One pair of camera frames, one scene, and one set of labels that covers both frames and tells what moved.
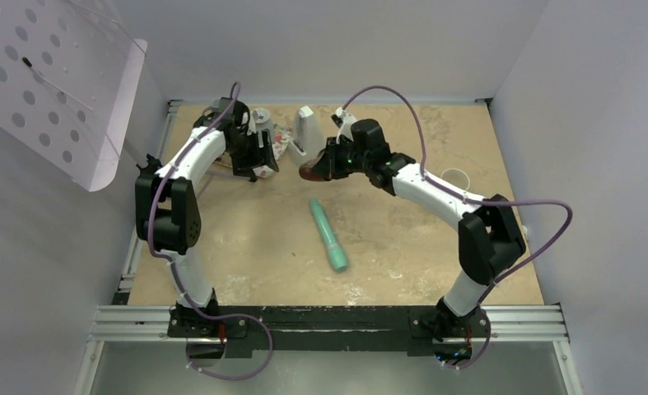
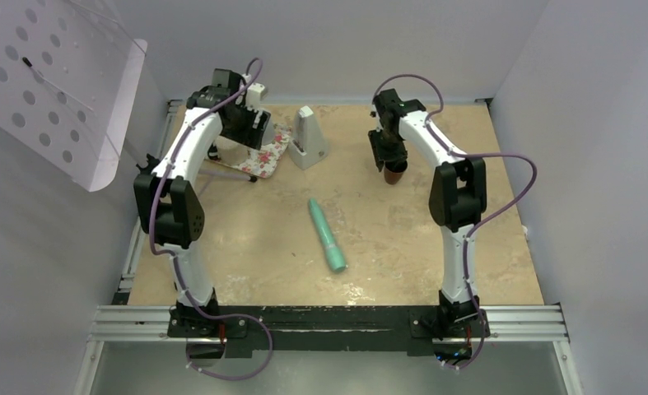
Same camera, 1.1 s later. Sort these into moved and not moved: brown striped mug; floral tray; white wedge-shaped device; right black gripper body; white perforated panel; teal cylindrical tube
Moved: brown striped mug; right black gripper body
Not moved: teal cylindrical tube; white wedge-shaped device; white perforated panel; floral tray
